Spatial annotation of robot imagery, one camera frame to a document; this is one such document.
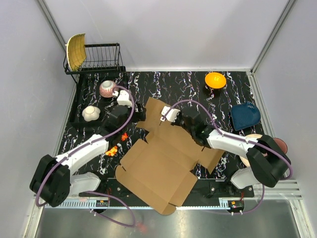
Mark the black marble pattern mat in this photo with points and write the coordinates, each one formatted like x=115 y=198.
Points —
x=171 y=87

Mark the red patterned bowl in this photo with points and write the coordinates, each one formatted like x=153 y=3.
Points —
x=108 y=89

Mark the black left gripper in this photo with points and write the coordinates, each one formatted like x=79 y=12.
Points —
x=139 y=116

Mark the dark blue bowl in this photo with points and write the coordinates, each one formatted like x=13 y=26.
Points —
x=245 y=115

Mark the cream floral plate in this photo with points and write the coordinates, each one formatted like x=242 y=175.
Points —
x=244 y=160

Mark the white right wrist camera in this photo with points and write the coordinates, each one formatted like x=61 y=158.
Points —
x=169 y=114

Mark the red orange leaf toy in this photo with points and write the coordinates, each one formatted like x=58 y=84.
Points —
x=124 y=137

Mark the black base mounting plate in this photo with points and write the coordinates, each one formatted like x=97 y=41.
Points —
x=206 y=192

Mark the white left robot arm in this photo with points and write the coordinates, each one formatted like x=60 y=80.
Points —
x=55 y=178

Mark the left controller box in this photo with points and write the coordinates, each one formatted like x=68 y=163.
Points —
x=102 y=203

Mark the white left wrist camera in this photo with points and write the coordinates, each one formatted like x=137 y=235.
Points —
x=122 y=98

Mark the white flower-shaped bowl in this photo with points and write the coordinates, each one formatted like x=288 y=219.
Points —
x=91 y=113

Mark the yellow red flower toy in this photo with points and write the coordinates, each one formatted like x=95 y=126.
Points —
x=112 y=152

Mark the black wire dish rack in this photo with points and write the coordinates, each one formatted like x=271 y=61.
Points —
x=103 y=62

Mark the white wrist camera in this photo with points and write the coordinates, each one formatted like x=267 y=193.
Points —
x=122 y=98
x=169 y=114

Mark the right controller box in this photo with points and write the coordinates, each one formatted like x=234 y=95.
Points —
x=236 y=205

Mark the brown cardboard box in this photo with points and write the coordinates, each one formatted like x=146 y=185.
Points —
x=158 y=169

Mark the pink glass cup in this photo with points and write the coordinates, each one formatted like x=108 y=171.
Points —
x=281 y=144

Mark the aluminium frame rail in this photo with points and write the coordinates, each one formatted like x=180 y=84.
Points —
x=288 y=189

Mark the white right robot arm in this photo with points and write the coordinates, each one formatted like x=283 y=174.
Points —
x=268 y=163

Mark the controller box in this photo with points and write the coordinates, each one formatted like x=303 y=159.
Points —
x=102 y=203
x=236 y=205

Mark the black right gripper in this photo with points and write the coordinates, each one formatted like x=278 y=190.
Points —
x=176 y=122

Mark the orange bowl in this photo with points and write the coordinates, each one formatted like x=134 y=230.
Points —
x=215 y=80

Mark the yellow woven plate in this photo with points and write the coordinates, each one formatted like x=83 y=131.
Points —
x=75 y=51

